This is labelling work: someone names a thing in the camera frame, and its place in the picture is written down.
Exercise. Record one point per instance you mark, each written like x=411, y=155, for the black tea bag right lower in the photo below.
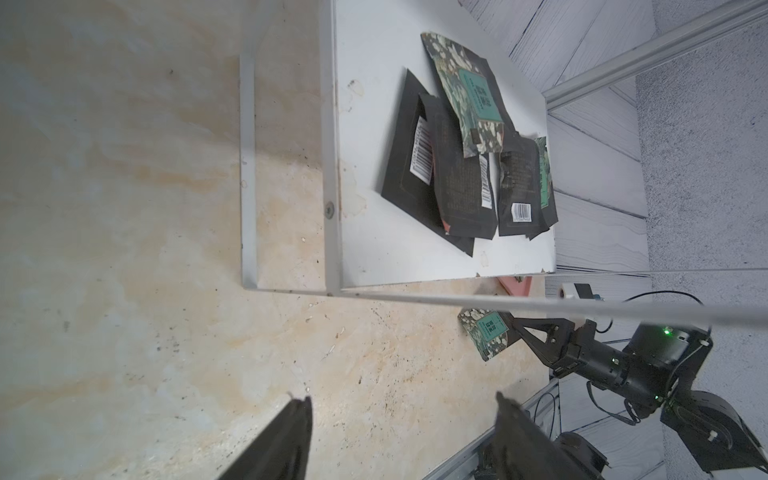
x=519, y=210

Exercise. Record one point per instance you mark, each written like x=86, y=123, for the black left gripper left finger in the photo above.
x=281, y=450

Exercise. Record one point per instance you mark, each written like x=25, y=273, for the black tea bag text back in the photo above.
x=461, y=185

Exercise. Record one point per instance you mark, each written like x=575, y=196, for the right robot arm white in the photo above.
x=710, y=428

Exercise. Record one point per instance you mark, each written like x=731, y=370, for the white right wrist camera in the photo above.
x=581, y=291

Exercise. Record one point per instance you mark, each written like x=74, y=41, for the black tea bag left lower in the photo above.
x=408, y=179

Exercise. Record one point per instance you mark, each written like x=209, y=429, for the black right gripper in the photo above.
x=558, y=344

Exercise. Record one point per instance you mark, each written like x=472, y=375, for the white two-tier shelf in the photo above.
x=320, y=85

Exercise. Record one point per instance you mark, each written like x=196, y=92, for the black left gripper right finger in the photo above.
x=522, y=451

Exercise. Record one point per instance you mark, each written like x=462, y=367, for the aluminium frame post right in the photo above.
x=727, y=19

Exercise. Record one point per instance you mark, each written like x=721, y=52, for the jasmine tea bag floral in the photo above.
x=473, y=92

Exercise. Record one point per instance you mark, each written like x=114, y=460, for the floral tea bag green label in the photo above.
x=487, y=330

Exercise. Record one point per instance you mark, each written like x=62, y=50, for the black tea bag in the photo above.
x=408, y=179
x=519, y=210

